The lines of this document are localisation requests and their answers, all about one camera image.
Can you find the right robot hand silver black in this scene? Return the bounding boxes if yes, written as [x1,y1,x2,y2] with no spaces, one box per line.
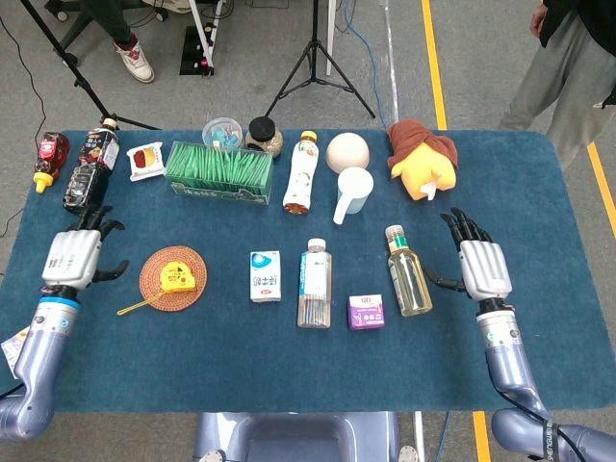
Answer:
[423,207,514,303]

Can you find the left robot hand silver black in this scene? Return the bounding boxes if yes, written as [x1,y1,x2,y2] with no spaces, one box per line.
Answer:
[40,205,131,290]

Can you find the yellow tape measure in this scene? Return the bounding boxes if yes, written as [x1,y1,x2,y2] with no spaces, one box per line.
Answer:
[116,259,197,318]

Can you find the clear bottle pale yellow liquid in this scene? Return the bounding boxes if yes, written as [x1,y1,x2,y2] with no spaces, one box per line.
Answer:
[384,224,434,318]

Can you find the dark soy sauce bottle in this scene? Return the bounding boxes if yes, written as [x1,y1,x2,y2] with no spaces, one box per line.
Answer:
[62,117,121,218]

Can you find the round woven rattan coaster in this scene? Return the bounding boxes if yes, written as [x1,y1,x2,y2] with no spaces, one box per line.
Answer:
[139,244,209,313]

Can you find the red sauce bottle yellow cap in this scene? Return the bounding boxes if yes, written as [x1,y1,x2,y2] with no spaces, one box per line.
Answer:
[32,131,71,194]

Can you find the white purple small carton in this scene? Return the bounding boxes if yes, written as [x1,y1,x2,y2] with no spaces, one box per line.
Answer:
[0,327,28,374]

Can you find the yellow plush toy brown cloth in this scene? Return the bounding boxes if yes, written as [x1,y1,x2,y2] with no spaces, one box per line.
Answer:
[387,118,459,202]

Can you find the white red snack packet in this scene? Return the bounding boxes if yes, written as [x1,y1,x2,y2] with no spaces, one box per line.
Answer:
[126,141,167,183]

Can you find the small purple box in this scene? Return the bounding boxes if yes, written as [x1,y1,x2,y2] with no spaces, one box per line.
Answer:
[346,294,386,331]

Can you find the white light-blue measuring cup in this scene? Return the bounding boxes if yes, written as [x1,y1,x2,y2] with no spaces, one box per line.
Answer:
[332,166,375,226]

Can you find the green tea bag box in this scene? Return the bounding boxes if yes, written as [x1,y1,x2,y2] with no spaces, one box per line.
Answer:
[164,141,275,206]

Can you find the clear water bottle white cap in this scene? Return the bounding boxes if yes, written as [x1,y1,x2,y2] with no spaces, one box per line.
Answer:
[296,238,333,330]

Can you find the beige bowl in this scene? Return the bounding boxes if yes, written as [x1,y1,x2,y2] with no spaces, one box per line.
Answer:
[325,132,372,173]

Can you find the black slanted light stand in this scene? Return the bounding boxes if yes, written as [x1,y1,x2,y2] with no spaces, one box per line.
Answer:
[18,0,163,132]

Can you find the white blue milk carton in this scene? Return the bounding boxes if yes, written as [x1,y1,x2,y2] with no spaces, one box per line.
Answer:
[248,249,283,303]

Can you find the clear round container blue clips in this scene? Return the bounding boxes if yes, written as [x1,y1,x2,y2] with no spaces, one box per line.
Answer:
[201,116,244,151]

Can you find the blue table mat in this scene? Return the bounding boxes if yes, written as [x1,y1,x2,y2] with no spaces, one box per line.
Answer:
[0,128,616,415]

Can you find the white tea drink bottle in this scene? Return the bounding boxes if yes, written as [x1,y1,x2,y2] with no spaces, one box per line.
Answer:
[282,130,321,215]

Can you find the seated person white sneaker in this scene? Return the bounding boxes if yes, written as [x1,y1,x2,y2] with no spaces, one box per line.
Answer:
[90,0,156,84]

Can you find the standing person grey trousers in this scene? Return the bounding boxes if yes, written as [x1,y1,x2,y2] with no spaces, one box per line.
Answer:
[498,0,616,167]

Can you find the glass jar black lid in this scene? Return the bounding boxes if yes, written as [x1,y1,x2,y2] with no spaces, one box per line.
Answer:
[244,115,284,159]

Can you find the dark office chair base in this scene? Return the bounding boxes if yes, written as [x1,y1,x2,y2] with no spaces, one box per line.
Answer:
[44,0,105,54]

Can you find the blue-grey robot torso base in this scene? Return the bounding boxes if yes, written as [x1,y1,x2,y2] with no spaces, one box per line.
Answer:
[192,411,403,462]

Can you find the white upright pole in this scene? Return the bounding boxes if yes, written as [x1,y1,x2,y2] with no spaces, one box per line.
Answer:
[325,0,336,77]

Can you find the black tripod stand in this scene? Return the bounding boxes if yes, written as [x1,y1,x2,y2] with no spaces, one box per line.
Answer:
[263,0,376,119]

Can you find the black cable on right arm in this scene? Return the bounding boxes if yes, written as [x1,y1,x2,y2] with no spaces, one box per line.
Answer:
[495,389,578,462]

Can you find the black floor cable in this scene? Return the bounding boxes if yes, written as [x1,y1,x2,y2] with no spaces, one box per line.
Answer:
[0,16,49,237]

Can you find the blue floor cable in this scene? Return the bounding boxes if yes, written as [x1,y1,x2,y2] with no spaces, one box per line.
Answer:
[336,0,389,130]

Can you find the white slanted frame leg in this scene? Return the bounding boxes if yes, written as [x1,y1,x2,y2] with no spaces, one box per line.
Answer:
[187,0,225,62]

